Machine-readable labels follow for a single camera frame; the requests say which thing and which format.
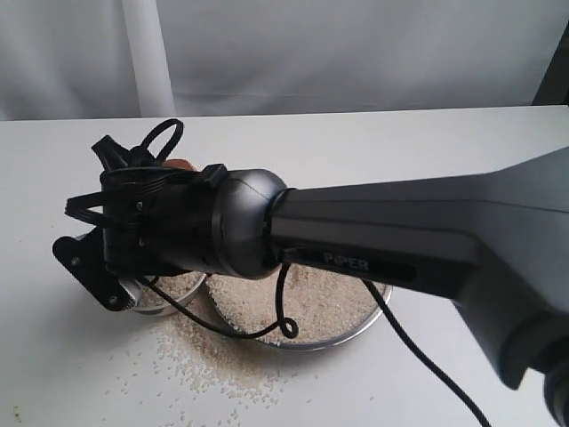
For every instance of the round steel tray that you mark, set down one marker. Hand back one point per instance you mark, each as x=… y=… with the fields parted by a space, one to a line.
x=347 y=329

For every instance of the dark post at right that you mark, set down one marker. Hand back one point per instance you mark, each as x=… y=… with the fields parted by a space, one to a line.
x=553 y=89

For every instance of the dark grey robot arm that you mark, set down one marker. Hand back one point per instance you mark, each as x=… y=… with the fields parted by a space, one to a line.
x=495 y=244

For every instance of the rice in steel tray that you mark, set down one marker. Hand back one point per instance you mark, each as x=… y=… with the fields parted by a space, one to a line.
x=320 y=307

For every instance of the brown wooden cup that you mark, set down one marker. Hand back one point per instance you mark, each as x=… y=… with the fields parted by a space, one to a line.
x=180 y=164

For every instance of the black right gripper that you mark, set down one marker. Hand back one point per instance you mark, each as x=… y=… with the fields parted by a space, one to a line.
x=164 y=215

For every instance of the cream ceramic bowl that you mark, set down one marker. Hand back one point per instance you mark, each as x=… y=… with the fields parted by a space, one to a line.
x=157 y=310

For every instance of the rice in cream bowl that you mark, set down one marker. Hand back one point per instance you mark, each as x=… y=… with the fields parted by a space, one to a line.
x=176 y=287

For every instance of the white backdrop curtain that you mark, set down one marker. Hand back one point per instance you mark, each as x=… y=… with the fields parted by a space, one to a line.
x=118 y=59

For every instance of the spilled rice on table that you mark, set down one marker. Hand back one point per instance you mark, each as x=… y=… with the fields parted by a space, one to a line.
x=171 y=372

